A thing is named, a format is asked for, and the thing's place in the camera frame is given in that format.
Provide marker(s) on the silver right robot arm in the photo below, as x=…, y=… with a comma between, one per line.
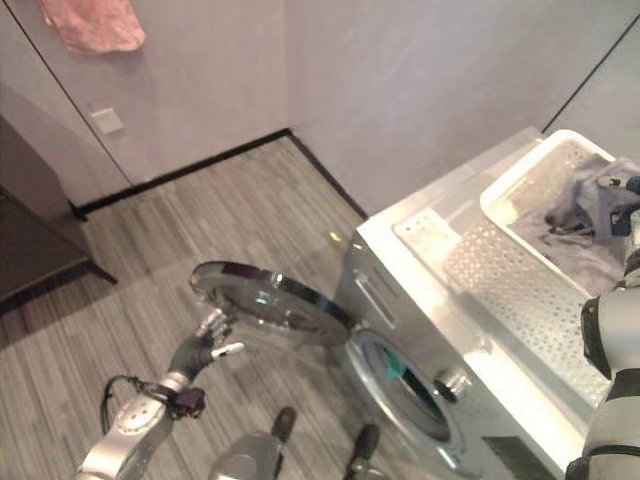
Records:
x=616, y=320

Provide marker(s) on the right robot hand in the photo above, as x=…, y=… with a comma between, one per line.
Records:
x=620, y=220

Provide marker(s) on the robot leg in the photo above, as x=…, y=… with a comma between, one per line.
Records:
x=250, y=457
x=364, y=450

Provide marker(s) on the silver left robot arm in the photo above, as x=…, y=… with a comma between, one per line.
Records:
x=127, y=425

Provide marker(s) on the teal cloth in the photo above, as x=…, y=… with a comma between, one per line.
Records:
x=395, y=365

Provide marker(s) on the washer detergent drawer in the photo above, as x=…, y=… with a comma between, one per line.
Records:
x=376, y=302

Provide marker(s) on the grey laundry clothes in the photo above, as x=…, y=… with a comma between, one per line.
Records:
x=565, y=250

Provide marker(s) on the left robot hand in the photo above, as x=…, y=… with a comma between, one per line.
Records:
x=199, y=350

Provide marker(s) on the dark brown cabinet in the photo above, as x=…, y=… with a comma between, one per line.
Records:
x=35, y=225

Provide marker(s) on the silver washer control knob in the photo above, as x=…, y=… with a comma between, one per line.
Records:
x=450, y=385

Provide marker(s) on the robot left leg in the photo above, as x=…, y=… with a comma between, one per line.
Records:
x=250, y=457

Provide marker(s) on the pink hanging cloth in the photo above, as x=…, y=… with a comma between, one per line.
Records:
x=95, y=25

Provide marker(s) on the white perforated laundry basket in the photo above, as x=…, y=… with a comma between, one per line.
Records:
x=515, y=290

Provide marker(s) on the round glass washer door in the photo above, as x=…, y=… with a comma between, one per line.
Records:
x=280, y=310

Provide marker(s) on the black baseboard strip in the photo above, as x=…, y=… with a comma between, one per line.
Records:
x=200, y=167

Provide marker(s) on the small yellow floor scrap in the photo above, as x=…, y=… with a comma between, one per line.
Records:
x=333, y=237

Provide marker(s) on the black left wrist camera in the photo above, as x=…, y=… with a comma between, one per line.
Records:
x=189, y=402

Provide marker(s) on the robot right leg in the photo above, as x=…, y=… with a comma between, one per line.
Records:
x=364, y=450

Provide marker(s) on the white front-load washing machine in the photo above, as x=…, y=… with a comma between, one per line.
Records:
x=430, y=320

